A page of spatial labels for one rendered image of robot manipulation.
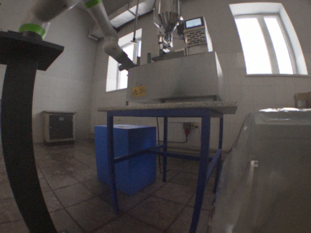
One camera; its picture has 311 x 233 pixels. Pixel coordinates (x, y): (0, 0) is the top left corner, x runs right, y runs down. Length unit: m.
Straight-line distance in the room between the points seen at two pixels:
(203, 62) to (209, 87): 0.13
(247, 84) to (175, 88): 1.78
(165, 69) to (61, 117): 2.98
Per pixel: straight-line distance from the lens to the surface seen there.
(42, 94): 4.06
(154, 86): 0.78
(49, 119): 3.36
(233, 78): 2.37
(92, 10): 0.97
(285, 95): 2.49
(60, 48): 0.50
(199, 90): 0.67
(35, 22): 0.60
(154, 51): 1.21
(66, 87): 4.28
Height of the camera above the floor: 0.69
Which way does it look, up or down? 1 degrees up
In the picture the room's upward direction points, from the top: 1 degrees clockwise
